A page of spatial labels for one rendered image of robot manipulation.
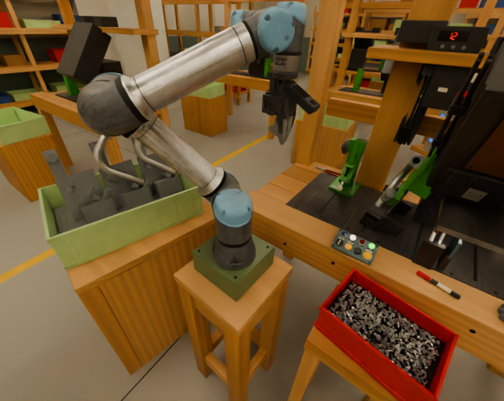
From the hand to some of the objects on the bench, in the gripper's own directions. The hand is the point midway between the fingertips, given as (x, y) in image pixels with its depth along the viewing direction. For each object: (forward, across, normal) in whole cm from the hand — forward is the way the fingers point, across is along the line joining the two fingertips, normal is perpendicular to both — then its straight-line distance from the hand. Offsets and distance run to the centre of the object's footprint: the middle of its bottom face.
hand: (284, 141), depth 80 cm
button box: (+43, -10, +30) cm, 53 cm away
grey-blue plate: (+39, -24, +58) cm, 74 cm away
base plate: (+41, -40, +49) cm, 76 cm away
